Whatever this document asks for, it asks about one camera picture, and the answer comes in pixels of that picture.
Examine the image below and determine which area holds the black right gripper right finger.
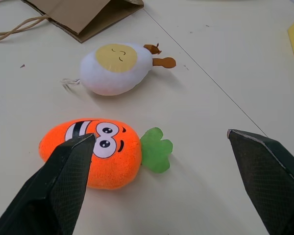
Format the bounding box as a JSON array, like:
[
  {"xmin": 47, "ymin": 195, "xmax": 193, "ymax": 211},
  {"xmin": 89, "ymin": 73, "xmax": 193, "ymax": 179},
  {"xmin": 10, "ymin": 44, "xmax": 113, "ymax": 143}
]
[{"xmin": 226, "ymin": 129, "xmax": 294, "ymax": 235}]

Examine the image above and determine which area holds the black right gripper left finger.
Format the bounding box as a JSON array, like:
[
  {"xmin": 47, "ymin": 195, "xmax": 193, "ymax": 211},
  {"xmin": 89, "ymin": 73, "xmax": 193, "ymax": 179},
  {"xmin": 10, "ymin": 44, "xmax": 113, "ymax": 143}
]
[{"xmin": 0, "ymin": 133, "xmax": 97, "ymax": 235}]

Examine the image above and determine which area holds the brown paper bag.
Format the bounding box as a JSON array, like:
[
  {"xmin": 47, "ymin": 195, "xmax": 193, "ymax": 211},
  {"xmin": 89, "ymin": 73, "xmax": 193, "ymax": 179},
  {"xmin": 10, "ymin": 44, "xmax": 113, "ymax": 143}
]
[{"xmin": 0, "ymin": 0, "xmax": 145, "ymax": 44}]

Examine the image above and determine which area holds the orange carrot plush toy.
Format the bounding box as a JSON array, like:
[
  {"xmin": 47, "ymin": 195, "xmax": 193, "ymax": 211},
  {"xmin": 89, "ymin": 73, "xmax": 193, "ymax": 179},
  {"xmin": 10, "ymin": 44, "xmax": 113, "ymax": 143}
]
[{"xmin": 38, "ymin": 118, "xmax": 174, "ymax": 190}]

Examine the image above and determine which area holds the white fried egg plush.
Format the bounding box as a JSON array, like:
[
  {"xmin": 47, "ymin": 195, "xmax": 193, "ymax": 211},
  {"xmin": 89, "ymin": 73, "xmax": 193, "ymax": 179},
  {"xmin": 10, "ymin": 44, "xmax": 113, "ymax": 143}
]
[{"xmin": 60, "ymin": 43, "xmax": 177, "ymax": 96}]

